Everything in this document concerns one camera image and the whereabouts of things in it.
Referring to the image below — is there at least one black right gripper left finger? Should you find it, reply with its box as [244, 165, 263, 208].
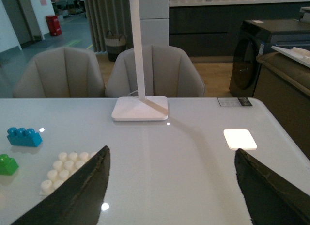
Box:
[13, 145, 110, 225]

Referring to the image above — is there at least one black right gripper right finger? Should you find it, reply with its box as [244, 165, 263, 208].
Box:
[234, 149, 310, 225]

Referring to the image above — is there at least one white studded base plate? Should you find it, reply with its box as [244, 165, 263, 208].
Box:
[39, 152, 97, 196]

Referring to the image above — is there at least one green toy brick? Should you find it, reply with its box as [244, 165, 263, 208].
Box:
[0, 154, 19, 176]

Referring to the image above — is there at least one blue toy brick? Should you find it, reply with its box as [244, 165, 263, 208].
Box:
[7, 127, 43, 147]

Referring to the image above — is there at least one black white table label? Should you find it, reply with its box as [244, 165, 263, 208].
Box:
[217, 97, 252, 106]

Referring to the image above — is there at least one brown covered box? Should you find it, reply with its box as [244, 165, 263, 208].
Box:
[254, 52, 310, 158]

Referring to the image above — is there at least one beige chair left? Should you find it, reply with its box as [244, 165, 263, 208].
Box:
[13, 47, 105, 98]

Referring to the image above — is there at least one beige chair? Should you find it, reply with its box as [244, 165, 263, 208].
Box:
[13, 47, 105, 98]
[105, 45, 205, 98]

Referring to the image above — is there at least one white tray with bricks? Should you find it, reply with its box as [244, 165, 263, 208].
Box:
[272, 46, 310, 67]

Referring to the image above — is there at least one beige chair right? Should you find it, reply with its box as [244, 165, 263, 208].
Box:
[105, 45, 205, 98]

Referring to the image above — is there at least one woven laundry basket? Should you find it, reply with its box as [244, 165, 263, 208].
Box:
[105, 30, 127, 62]

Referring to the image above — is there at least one dark washing machine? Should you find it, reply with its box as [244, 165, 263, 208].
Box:
[229, 19, 310, 97]

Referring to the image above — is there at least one dark kitchen counter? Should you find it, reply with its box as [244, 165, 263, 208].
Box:
[169, 0, 310, 57]

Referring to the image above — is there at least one white drawer cabinet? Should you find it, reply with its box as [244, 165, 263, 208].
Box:
[139, 0, 170, 46]

